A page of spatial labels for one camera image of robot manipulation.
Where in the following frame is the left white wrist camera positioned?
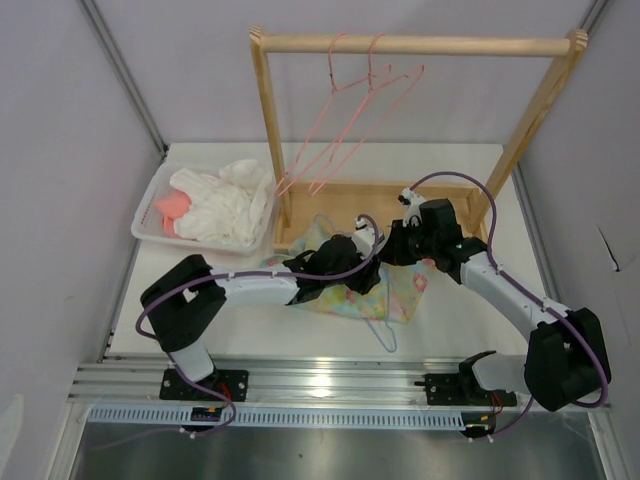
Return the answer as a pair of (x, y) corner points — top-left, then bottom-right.
(350, 215), (386, 257)

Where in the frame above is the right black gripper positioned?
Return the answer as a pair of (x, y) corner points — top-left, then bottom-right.
(379, 219), (439, 266)

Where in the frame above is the floral pastel skirt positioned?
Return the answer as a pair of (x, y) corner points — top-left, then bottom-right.
(261, 214), (434, 324)

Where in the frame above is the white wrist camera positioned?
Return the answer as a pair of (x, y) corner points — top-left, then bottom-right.
(350, 215), (386, 257)
(398, 188), (425, 227)

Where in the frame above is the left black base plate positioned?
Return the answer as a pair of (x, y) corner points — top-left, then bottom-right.
(159, 369), (250, 402)

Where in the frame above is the purple cable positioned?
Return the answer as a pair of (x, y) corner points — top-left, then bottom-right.
(135, 213), (381, 401)
(409, 171), (611, 409)

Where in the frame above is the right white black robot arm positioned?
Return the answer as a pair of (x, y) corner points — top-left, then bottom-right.
(379, 190), (611, 412)

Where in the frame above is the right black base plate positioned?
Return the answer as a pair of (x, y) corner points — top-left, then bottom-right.
(413, 372), (517, 407)

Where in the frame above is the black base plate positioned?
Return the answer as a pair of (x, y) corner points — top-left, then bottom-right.
(159, 369), (250, 402)
(413, 372), (517, 407)

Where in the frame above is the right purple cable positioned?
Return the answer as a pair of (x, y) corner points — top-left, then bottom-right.
(409, 171), (611, 409)

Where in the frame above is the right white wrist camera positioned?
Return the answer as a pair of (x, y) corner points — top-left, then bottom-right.
(398, 188), (425, 227)

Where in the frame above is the blue wire hanger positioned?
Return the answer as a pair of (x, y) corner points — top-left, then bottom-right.
(312, 213), (399, 354)

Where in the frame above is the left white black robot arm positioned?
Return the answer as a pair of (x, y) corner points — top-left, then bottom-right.
(140, 234), (381, 400)

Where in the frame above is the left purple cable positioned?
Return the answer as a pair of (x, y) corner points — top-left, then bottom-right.
(135, 213), (381, 401)

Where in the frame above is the aluminium mounting rail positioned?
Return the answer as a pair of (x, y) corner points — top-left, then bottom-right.
(68, 355), (459, 408)

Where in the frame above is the pink garment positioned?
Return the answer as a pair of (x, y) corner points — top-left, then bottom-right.
(154, 190), (191, 238)

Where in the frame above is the white slotted cable duct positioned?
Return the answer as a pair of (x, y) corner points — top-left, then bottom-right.
(88, 404), (465, 431)

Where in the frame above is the white crumpled garment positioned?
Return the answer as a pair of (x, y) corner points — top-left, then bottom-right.
(169, 159), (273, 247)

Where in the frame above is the white plastic basket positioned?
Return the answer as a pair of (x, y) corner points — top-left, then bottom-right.
(131, 162), (275, 255)

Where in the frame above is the pink wire hanger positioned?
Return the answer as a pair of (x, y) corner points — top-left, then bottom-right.
(276, 33), (385, 197)
(308, 33), (426, 196)

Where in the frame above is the left pink wire hanger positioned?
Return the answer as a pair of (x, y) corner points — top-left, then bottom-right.
(276, 33), (385, 197)

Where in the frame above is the right pink wire hanger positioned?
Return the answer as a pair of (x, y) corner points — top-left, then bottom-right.
(308, 33), (426, 196)

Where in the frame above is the wooden hanger rack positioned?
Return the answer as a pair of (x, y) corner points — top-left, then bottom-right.
(249, 26), (589, 251)

